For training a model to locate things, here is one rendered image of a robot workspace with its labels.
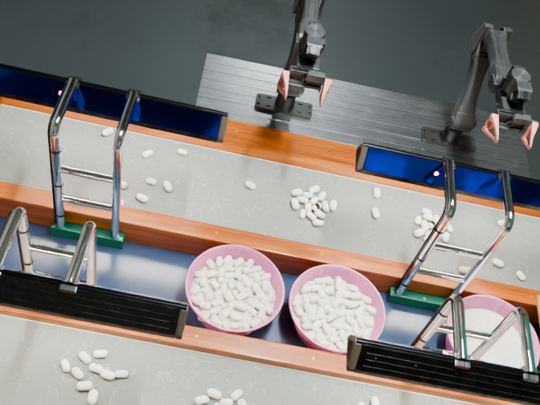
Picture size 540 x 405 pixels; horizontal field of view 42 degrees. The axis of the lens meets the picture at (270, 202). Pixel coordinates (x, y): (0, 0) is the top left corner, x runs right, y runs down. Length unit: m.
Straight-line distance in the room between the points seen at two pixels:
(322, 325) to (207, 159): 0.63
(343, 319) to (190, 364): 0.44
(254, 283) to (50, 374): 0.57
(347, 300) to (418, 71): 2.16
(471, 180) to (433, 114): 0.81
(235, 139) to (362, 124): 0.53
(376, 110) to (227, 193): 0.75
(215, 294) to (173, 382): 0.27
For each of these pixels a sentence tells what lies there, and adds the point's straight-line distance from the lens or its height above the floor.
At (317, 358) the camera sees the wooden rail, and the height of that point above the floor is 0.77.
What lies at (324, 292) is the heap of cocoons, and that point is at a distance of 1.97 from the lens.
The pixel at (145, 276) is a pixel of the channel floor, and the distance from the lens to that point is 1.99.
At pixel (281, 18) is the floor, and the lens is 3.99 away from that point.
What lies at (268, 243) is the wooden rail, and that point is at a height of 0.77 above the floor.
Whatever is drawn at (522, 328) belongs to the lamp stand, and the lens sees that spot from 1.66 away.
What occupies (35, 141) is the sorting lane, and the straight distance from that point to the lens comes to 2.20.
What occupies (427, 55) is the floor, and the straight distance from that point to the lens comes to 4.08.
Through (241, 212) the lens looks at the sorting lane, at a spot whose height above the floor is 0.74.
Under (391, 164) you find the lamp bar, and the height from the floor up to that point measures 1.08.
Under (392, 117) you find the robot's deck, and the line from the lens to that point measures 2.60.
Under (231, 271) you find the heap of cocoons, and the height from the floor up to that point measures 0.74.
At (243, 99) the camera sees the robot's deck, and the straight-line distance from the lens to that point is 2.48.
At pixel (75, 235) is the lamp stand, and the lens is 2.04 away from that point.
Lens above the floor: 2.38
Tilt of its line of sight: 51 degrees down
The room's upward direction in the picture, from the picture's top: 17 degrees clockwise
